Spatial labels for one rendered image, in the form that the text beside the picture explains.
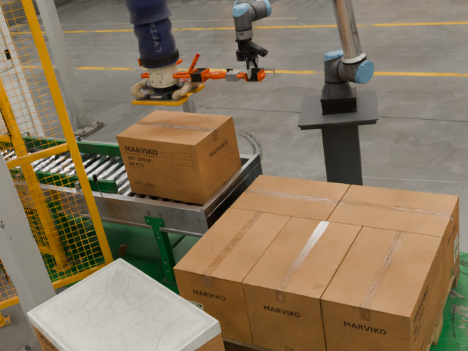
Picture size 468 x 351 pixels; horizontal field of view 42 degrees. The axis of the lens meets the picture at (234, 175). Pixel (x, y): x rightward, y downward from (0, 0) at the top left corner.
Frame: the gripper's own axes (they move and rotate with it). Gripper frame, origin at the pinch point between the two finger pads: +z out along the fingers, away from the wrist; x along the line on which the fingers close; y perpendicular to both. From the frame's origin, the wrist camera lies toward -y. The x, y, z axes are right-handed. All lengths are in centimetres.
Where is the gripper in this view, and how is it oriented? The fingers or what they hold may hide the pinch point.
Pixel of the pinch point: (254, 74)
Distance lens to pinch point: 335.4
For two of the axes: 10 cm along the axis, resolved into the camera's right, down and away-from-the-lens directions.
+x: -4.7, 4.7, -7.4
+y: -8.7, -1.0, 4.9
